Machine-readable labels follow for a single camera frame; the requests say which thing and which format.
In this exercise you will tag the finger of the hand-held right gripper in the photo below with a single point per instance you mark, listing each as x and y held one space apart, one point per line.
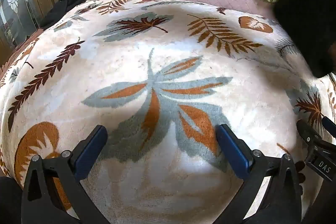
305 130
329 123

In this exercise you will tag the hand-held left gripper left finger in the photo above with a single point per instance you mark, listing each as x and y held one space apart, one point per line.
90 150

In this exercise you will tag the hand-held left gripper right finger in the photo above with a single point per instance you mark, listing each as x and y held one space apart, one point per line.
233 153

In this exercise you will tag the black pants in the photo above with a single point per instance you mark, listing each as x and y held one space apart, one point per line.
309 16

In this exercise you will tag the leaf print fleece blanket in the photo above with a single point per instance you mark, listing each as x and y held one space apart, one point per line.
157 56

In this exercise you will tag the black cloth pile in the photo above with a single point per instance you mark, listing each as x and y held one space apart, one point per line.
65 2

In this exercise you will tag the stained glass door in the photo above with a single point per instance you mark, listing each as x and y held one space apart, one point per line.
15 3

